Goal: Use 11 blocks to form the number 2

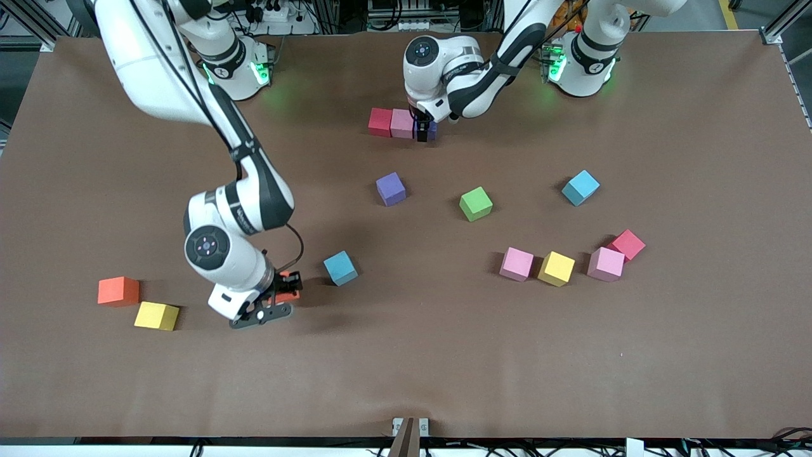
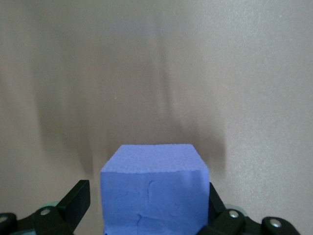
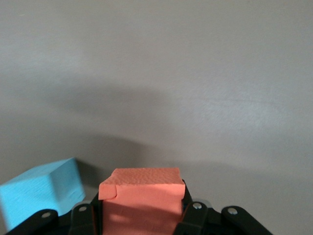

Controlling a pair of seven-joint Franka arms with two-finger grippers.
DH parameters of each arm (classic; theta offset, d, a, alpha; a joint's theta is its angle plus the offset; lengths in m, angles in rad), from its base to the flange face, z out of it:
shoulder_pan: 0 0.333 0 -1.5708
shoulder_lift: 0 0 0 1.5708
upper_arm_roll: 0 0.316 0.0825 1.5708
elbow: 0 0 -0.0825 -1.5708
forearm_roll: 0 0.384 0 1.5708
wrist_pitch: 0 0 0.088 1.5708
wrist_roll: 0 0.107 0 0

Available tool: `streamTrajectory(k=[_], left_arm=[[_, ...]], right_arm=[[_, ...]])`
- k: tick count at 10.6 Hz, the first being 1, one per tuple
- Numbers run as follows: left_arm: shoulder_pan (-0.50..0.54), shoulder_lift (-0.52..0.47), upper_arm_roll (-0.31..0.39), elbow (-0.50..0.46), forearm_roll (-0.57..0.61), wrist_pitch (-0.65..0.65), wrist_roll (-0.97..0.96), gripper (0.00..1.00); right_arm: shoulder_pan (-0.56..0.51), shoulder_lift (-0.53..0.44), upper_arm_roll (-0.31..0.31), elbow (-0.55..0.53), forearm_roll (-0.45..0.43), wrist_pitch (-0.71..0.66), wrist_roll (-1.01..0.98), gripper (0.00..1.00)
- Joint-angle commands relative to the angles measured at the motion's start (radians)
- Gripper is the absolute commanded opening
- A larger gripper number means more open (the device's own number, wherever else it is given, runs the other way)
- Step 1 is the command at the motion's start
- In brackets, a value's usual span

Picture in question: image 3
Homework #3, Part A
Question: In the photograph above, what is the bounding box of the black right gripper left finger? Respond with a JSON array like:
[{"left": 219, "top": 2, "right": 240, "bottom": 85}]
[{"left": 69, "top": 192, "right": 105, "bottom": 235}]

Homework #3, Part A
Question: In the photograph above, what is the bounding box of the orange foam block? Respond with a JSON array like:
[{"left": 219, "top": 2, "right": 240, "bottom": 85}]
[{"left": 98, "top": 167, "right": 186, "bottom": 235}]

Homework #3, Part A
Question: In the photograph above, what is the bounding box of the blue foam block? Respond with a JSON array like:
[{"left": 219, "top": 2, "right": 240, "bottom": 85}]
[{"left": 0, "top": 157, "right": 87, "bottom": 231}]

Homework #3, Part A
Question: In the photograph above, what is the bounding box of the large table cover sheet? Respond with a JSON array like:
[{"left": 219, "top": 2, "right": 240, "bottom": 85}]
[{"left": 0, "top": 0, "right": 313, "bottom": 235}]

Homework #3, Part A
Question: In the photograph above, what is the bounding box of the black wrist mount bracket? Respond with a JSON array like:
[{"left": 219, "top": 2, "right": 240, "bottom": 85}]
[{"left": 0, "top": 205, "right": 271, "bottom": 235}]

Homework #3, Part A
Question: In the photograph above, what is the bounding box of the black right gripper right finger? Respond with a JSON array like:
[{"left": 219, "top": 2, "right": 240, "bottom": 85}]
[{"left": 174, "top": 180, "right": 209, "bottom": 235}]

